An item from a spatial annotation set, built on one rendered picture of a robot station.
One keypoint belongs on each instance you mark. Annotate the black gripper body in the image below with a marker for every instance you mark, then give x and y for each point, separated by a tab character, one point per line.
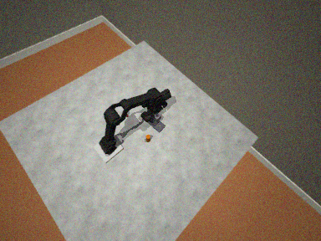
147	116

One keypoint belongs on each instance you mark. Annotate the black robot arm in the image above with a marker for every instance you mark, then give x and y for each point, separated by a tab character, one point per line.
152	98

